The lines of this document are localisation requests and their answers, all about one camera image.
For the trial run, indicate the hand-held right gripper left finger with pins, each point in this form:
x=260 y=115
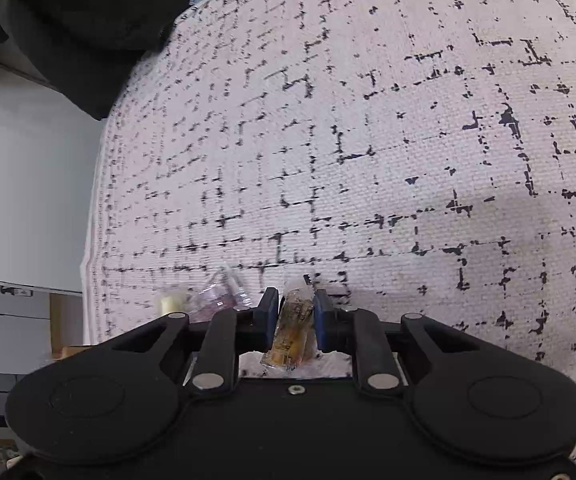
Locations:
x=268 y=320

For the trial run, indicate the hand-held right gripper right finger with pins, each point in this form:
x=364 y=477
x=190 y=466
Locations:
x=322 y=320

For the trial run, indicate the orange cracker packet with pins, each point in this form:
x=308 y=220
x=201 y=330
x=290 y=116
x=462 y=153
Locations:
x=293 y=330

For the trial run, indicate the purple clear snack packet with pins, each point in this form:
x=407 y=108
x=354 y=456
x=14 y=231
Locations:
x=218 y=300

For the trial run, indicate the white black-patterned blanket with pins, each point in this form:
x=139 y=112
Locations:
x=368 y=160

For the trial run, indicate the white cabinet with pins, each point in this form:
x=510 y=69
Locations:
x=15 y=330

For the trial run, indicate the dark clothing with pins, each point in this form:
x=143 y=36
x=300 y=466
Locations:
x=78 y=20

